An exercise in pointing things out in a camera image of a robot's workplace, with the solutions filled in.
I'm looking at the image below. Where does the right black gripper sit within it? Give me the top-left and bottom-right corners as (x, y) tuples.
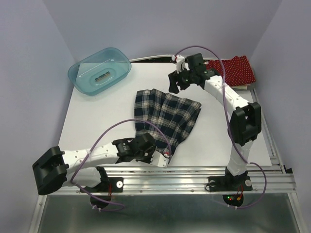
(167, 65), (195, 94)

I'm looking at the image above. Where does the navy plaid skirt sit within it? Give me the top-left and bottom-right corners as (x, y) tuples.
(134, 89), (202, 157)

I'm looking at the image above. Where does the red polka dot skirt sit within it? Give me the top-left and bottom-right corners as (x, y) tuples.
(206, 55), (257, 87)

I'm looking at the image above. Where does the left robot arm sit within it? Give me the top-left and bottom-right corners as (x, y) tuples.
(32, 133), (161, 195)

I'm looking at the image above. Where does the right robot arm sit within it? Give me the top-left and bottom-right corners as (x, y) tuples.
(168, 53), (261, 192)

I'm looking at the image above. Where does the teal plastic basket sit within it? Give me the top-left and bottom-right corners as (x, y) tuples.
(68, 48), (132, 96)

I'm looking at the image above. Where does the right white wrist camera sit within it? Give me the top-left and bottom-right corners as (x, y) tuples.
(171, 55), (189, 74)

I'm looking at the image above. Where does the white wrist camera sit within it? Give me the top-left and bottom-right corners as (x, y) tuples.
(171, 55), (189, 74)
(150, 151), (170, 168)

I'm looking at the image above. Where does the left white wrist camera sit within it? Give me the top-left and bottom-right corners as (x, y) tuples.
(150, 151), (170, 168)

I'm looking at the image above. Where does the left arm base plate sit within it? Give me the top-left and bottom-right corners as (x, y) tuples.
(84, 177), (124, 193)

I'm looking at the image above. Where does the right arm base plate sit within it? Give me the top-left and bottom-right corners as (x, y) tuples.
(205, 176), (253, 192)

